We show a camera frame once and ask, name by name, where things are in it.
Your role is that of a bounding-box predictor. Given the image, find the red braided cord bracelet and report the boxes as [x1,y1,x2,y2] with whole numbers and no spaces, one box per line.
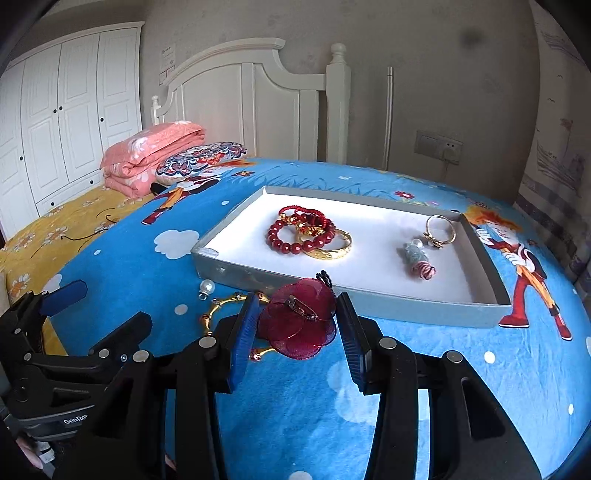
[278,205,335,234]

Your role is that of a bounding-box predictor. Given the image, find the pink folded quilt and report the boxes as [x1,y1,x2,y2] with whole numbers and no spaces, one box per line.
[100,121,206,199]

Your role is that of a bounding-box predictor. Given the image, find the patterned round pillow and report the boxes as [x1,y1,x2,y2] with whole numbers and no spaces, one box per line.
[156,142,247,188]

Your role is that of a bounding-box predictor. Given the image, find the wall socket with plug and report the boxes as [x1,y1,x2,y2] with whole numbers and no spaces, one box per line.
[436,137,464,165]

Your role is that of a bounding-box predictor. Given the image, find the glass bottle pendant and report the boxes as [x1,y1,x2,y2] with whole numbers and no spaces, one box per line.
[396,239,437,281]

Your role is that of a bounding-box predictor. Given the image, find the blue cartoon printed blanket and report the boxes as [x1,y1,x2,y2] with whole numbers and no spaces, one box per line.
[41,158,591,480]

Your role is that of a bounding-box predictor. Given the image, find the person's left hand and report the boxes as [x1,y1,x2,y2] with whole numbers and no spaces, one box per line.
[15,436,47,470]

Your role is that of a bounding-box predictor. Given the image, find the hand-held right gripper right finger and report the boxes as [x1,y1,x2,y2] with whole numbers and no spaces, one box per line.
[336,292,541,480]

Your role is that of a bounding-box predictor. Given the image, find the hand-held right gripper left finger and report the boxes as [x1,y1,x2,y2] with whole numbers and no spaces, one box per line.
[81,292,260,480]

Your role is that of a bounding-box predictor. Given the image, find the ship print curtain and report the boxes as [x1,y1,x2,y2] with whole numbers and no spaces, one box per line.
[515,0,591,287]

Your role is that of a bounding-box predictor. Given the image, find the grey wall switch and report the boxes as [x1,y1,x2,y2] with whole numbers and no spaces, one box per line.
[414,130,439,157]

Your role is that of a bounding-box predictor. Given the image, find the white bed headboard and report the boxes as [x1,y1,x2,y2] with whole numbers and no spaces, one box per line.
[151,38,352,164]

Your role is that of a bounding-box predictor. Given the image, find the yellow floral bedsheet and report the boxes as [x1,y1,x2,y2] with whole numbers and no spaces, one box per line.
[0,187,155,356]

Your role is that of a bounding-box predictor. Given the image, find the white wardrobe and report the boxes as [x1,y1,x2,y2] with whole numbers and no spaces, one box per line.
[0,21,145,241]

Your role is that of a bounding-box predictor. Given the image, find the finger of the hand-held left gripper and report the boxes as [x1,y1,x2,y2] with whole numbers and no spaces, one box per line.
[0,279,88,366]
[28,311,153,370]

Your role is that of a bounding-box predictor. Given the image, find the dark red bead bracelet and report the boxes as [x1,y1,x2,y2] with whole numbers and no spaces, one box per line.
[266,217,335,258]

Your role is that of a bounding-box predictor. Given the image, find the gold flower ring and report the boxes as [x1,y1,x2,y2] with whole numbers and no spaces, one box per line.
[424,215,458,250]

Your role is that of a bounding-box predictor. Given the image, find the plain gold bangle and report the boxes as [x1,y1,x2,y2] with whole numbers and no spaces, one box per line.
[295,226,352,263]

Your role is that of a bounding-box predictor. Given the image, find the grey cardboard tray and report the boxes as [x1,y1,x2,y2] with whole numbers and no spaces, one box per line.
[191,186,512,329]

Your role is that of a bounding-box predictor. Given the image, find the gold bamboo bangle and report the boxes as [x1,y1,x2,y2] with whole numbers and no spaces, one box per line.
[200,291,278,363]

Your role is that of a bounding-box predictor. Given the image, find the dark red flower brooch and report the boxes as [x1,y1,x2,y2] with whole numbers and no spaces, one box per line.
[257,271,338,361]

